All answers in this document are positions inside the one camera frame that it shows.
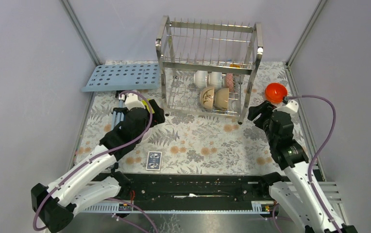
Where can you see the red floral patterned cup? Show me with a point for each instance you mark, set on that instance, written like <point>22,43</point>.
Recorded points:
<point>230,82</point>

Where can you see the light blue folded tripod stand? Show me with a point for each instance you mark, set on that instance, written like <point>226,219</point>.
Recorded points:
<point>118,114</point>

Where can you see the orange bowl front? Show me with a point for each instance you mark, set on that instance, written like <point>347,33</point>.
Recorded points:
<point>275,92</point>

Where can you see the white plastic bowl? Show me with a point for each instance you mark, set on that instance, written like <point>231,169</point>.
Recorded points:
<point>147,135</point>

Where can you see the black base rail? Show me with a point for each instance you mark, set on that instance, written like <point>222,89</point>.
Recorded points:
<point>174,189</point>

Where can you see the white ribbed bowl left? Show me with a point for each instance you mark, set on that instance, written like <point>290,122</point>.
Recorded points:
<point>200,79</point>

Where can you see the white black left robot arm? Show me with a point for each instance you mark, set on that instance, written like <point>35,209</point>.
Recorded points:
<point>55,205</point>

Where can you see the blue playing card deck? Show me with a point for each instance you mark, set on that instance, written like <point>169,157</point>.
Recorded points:
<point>154,161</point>

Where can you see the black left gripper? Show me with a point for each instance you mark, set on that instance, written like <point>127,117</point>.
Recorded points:
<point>158,117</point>

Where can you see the patterned beige ceramic bowl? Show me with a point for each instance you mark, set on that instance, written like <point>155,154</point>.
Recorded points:
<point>207,97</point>

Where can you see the white ribbed bowl right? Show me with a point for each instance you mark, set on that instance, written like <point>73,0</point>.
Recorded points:
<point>216,80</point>

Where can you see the light blue perforated tray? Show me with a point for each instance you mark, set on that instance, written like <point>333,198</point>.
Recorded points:
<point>121,77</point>

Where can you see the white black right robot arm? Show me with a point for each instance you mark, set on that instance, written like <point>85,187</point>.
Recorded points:
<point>309,209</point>

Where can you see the light blue cable duct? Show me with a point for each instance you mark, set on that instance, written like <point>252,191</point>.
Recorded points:
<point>235,207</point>

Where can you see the white ribbed bowl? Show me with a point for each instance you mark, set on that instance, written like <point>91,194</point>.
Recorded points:
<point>216,80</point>
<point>200,79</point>

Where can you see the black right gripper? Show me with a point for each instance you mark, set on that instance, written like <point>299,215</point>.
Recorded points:
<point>265,108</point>

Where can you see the stainless steel dish rack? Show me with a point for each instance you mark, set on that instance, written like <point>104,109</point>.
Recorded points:
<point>185,46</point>

